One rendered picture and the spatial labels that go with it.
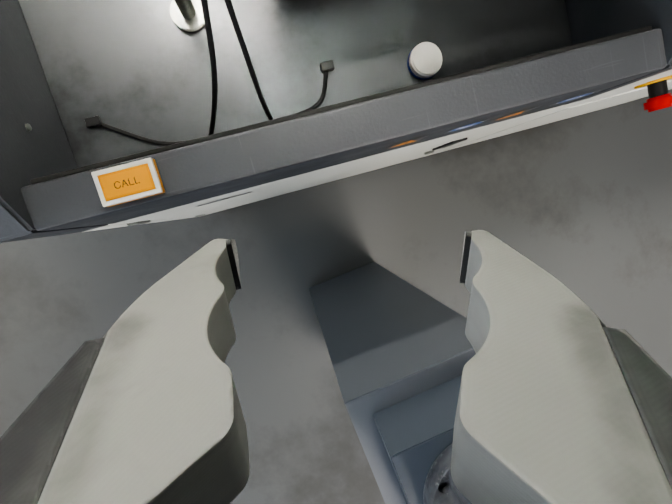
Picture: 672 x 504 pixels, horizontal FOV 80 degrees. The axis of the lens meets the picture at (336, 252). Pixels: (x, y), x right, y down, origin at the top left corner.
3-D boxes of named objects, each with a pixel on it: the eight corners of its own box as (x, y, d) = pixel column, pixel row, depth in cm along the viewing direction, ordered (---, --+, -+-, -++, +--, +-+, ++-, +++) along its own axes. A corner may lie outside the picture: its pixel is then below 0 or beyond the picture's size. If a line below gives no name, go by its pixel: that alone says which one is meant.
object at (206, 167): (111, 224, 50) (34, 232, 35) (99, 189, 50) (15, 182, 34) (561, 105, 56) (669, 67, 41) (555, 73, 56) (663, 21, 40)
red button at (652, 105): (628, 117, 60) (661, 109, 54) (624, 90, 59) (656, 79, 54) (659, 109, 60) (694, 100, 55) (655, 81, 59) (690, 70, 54)
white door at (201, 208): (205, 217, 118) (101, 232, 51) (202, 209, 118) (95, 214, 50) (413, 161, 124) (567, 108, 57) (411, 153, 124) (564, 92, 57)
